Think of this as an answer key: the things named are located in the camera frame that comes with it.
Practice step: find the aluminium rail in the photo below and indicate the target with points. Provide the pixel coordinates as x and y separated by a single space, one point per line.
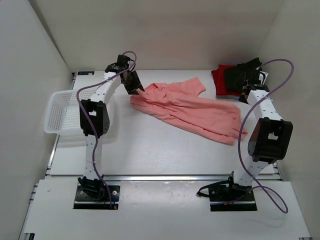
176 177

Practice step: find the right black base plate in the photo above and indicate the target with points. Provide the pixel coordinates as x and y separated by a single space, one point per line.
225 199

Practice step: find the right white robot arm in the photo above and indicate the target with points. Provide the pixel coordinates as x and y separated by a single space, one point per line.
267 144

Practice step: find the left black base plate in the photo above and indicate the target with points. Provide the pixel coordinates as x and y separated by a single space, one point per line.
84 200

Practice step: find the red folded t shirt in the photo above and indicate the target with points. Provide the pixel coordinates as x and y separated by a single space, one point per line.
219 82

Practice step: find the white plastic basket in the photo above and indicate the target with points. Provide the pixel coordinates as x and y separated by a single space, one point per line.
73 112

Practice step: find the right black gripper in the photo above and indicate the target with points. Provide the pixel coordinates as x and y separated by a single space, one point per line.
242 100

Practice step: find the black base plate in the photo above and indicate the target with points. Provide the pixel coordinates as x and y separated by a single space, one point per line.
84 200
225 199

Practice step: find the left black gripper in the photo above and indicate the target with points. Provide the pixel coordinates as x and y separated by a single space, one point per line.
131 89

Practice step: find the black folded t shirt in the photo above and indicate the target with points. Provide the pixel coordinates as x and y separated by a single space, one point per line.
234 77

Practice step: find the pink t shirt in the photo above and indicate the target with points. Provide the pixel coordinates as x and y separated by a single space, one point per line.
179 104

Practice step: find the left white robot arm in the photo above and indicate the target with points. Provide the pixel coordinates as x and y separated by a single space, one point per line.
92 180

